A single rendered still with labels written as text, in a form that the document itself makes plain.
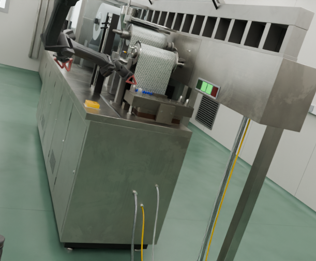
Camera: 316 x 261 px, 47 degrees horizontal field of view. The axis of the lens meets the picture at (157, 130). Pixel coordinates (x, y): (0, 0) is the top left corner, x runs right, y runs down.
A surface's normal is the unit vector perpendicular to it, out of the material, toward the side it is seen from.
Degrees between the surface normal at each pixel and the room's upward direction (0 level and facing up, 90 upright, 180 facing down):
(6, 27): 90
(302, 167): 90
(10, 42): 90
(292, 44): 90
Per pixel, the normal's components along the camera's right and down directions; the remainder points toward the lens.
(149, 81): 0.35, 0.34
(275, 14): -0.89, -0.16
